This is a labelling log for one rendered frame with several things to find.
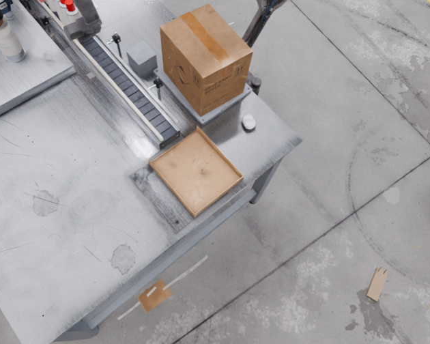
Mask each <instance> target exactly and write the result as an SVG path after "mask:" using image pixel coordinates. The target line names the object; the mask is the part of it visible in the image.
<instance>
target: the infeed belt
mask: <svg viewBox="0 0 430 344"><path fill-rule="evenodd" d="M53 14H54V15H55V16H56V17H57V18H58V19H59V16H58V13H57V12H53ZM59 20H60V19H59ZM80 44H81V45H82V47H83V48H84V49H85V50H86V51H87V52H88V53H89V54H90V55H91V56H92V58H93V59H94V60H95V61H96V62H97V63H98V65H99V66H100V67H101V68H102V69H103V70H104V71H105V72H106V73H107V74H108V76H109V77H110V78H111V79H112V80H113V82H114V83H115V84H116V85H117V86H118V87H119V88H120V89H121V90H122V91H123V93H124V94H125V95H126V96H127V97H128V99H129V100H130V101H131V102H132V103H133V105H135V106H136V107H137V108H138V110H139V111H140V112H141V113H142V114H143V116H144V117H145V118H146V119H147V120H148V121H149V123H150V124H151V125H152V126H153V127H154V128H155V129H156V130H157V131H158V133H159V134H160V135H161V136H162V137H163V141H160V139H159V138H158V140H159V141H160V142H161V143H163V142H165V141H166V140H167V139H169V138H171V137H172V136H173V135H174V134H176V133H178V131H177V130H176V129H175V128H174V127H173V126H172V125H171V124H170V123H169V122H168V121H167V119H166V118H165V117H164V116H163V115H162V114H161V113H160V111H159V110H158V109H157V108H156V107H155V106H154V105H153V104H152V103H151V102H150V101H149V100H148V98H147V97H146V96H145V95H144V94H143V93H142V91H141V90H140V89H139V88H138V87H137V86H136V85H135V84H134V83H133V82H132V81H131V80H130V79H129V77H128V76H127V75H126V74H125V73H124V72H123V70H122V69H121V68H120V67H119V66H118V65H117V64H116V63H115V62H114V61H113V60H112V59H111V58H110V57H109V55H108V54H107V53H106V52H105V51H104V49H103V48H102V47H101V46H100V45H99V44H98V43H97V42H96V41H95V40H94V39H93V38H90V39H88V40H87V41H86V42H83V43H80ZM76 46H77V45H76ZM81 52H82V50H81ZM82 53H83V52H82ZM83 54H84V53H83ZM84 55H85V54H84ZM85 56H86V55H85ZM86 57H87V56H86ZM90 62H91V61H90ZM95 68H96V67H95ZM96 69H97V68H96ZM97 70H98V69H97ZM98 71H99V70H98ZM99 72H100V71H99ZM100 73H101V72H100ZM104 78H105V77H104ZM105 79H106V78H105ZM109 84H110V83H109ZM110 85H111V84H110ZM111 86H112V85H111ZM112 87H113V86H112ZM113 88H114V87H113ZM114 90H115V91H116V89H115V88H114ZM119 95H120V94H119ZM120 96H121V95H120ZM124 101H125V100H124ZM125 102H126V101H125ZM126 103H127V102H126ZM127 104H128V103H127ZM128 106H129V107H130V105H129V104H128ZM134 112H135V111H134ZM139 118H140V117H139ZM140 119H141V118H140ZM141 120H142V119H141ZM142 121H143V120H142ZM143 123H144V124H145V122H144V121H143ZM145 125H146V124H145ZM146 126H147V125H146ZM147 127H148V126H147ZM148 128H149V127H148ZM153 134H154V133H153Z"/></svg>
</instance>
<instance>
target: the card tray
mask: <svg viewBox="0 0 430 344"><path fill-rule="evenodd" d="M148 163H149V165H150V166H151V167H152V169H153V170H155V172H156V173H157V174H158V175H159V176H160V178H161V179H162V180H163V182H164V183H165V184H166V185H167V186H168V187H169V188H170V189H171V191H172V192H173V193H174V195H175V196H176V197H177V198H178V199H179V200H180V201H181V202H182V204H183V205H184V206H185V207H186V209H187V210H188V211H189V212H190V213H191V214H192V215H193V217H194V218H195V217H196V216H198V215H199V214H200V213H202V211H204V210H205V209H206V208H208V207H209V206H210V205H211V204H213V203H214V202H215V201H217V200H218V199H219V198H221V197H222V196H223V195H224V194H225V193H227V192H228V191H229V190H231V189H232V188H233V187H234V186H235V185H237V184H238V183H240V182H241V181H242V180H243V179H244V175H243V174H242V173H241V172H240V171H239V170H238V168H237V167H236V166H235V165H234V164H233V163H232V162H231V161H230V160H229V159H228V157H226V156H225V155H224V154H223V153H222V152H221V151H220V149H219V148H218V147H217V146H216V145H215V144H214V143H213V142H212V141H211V139H210V138H209V137H208V136H207V135H206V134H205V133H204V132H203V131H202V129H200V127H198V126H197V130H196V131H194V132H193V133H192V134H190V135H188V136H187V137H186V138H185V139H183V140H181V141H180V142H179V143H177V144H176V145H174V146H173V147H172V148H170V149H168V150H167V151H166V152H164V153H163V154H161V155H160V156H159V157H157V158H156V159H154V160H153V161H151V162H150V160H149V159H148Z"/></svg>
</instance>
